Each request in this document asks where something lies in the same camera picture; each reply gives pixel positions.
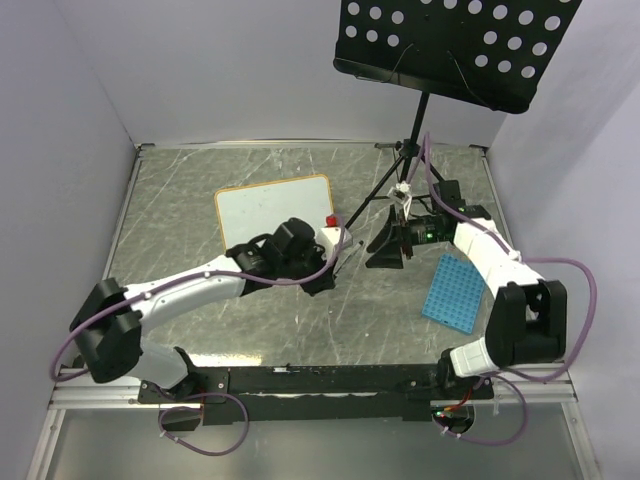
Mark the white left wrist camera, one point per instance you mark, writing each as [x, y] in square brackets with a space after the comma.
[331, 235]

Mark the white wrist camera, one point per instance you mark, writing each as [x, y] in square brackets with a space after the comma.
[331, 235]
[401, 194]

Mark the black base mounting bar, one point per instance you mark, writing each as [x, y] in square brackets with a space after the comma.
[225, 395]

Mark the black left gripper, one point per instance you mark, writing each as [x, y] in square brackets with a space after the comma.
[320, 284]

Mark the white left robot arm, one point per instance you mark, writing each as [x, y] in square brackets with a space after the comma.
[111, 328]

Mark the yellow framed whiteboard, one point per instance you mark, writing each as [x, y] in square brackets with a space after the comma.
[245, 212]

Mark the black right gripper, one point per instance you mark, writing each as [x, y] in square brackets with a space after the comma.
[388, 256]

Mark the white blue whiteboard marker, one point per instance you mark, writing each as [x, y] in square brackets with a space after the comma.
[354, 250]

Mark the black music stand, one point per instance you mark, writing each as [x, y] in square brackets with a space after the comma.
[488, 53]

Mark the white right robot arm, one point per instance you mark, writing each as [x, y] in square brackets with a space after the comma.
[528, 319]

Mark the blue studded building plate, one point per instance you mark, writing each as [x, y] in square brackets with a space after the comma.
[455, 294]

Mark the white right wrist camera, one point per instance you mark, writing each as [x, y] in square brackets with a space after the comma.
[401, 194]

